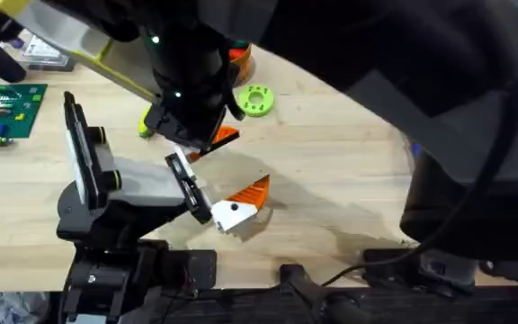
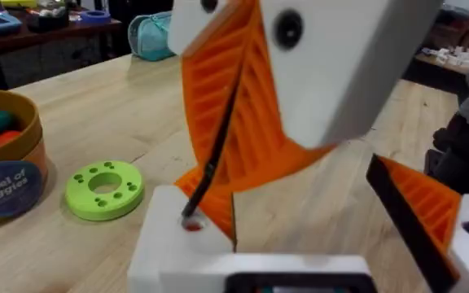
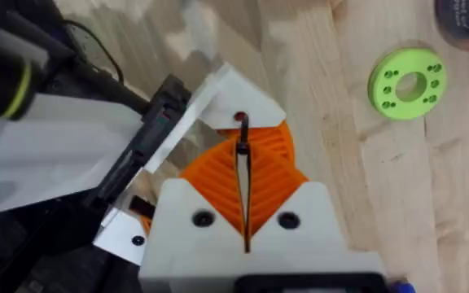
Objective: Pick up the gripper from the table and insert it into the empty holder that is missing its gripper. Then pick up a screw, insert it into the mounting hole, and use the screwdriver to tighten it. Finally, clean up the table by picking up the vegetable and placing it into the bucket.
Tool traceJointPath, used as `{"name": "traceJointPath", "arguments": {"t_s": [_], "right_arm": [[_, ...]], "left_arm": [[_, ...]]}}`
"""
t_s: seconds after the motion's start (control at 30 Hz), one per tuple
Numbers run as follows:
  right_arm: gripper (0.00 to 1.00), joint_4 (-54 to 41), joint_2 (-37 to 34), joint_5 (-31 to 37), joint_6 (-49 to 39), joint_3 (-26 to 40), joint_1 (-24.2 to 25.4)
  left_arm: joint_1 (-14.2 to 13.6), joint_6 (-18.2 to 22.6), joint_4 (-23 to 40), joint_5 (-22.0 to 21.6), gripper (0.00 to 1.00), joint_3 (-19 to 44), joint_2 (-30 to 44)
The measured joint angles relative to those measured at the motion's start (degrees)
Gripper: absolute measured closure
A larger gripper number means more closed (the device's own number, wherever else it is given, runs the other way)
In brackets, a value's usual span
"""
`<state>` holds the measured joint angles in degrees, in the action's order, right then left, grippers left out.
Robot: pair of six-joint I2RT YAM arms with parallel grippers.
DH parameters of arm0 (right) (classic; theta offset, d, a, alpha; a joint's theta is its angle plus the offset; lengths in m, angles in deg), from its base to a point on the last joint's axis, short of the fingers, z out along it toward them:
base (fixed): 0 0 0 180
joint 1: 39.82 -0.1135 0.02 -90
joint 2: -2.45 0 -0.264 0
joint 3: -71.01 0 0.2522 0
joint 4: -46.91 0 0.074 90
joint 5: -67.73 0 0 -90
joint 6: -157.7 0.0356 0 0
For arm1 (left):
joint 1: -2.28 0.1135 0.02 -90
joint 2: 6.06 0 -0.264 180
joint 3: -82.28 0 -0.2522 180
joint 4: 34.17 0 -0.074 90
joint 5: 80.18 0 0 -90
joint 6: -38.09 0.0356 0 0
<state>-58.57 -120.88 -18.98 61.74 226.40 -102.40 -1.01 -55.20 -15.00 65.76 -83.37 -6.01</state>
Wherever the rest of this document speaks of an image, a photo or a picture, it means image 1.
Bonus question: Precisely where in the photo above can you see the clear plastic box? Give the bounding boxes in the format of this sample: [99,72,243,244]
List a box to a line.
[14,33,77,73]

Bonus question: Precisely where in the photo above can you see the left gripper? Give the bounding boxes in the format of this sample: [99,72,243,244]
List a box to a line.
[55,143,272,247]

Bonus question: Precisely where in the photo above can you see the green board with toy blocks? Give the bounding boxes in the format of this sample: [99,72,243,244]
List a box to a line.
[0,83,49,148]

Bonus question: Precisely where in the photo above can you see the orange tub with toys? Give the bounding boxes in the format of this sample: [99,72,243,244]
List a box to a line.
[228,39,256,88]

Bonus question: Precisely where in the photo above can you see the black upright left wrist plate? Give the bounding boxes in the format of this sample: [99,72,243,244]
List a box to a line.
[62,90,123,212]

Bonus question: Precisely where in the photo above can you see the yellow-green toy vegetable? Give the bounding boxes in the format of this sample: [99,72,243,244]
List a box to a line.
[138,106,156,140]

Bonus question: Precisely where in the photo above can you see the black cable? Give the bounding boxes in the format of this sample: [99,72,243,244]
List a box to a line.
[319,76,518,289]

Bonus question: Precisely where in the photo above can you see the green disc with holes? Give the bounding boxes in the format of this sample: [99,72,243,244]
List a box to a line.
[237,84,275,119]

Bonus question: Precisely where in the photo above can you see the white plastic bag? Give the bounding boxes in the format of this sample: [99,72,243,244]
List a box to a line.
[0,292,51,324]

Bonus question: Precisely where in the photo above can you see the black rail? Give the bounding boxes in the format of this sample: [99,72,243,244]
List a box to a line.
[150,286,518,324]

